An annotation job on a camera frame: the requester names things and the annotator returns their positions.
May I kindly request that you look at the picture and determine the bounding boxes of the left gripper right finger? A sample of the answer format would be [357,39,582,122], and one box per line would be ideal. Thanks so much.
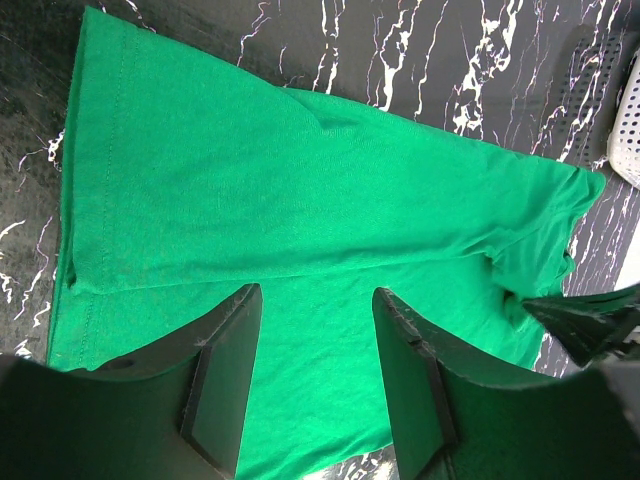
[372,288,639,479]

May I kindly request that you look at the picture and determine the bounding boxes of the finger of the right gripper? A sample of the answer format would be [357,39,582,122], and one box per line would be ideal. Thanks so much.
[523,284,639,368]

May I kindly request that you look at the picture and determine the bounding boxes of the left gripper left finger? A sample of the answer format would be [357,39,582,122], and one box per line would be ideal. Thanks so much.
[1,284,263,479]

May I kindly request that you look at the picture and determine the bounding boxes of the green t shirt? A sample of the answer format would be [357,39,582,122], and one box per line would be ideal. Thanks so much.
[48,8,606,479]

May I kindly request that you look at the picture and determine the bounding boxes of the white perforated plastic basket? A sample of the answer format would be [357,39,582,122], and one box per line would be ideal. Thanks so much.
[606,50,640,190]

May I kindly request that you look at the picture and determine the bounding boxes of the black marble pattern mat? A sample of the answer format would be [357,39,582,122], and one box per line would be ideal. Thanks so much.
[1,1,639,361]

